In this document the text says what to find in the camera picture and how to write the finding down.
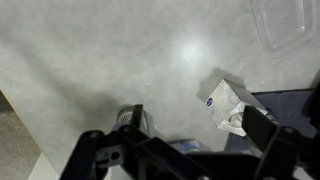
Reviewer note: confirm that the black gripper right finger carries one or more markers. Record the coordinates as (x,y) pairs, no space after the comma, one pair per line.
(257,126)

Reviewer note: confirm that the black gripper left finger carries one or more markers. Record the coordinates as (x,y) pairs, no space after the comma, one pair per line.
(137,115)

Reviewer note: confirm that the grey tissue box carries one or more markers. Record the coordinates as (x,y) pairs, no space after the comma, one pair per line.
(226,104)

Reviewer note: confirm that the dark blue cloth mat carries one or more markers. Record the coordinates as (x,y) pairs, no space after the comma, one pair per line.
(290,108)

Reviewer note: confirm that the blue small box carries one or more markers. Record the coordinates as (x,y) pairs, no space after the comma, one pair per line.
(186,146)

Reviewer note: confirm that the clear plastic container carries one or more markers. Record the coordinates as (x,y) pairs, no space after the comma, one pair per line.
(284,25)

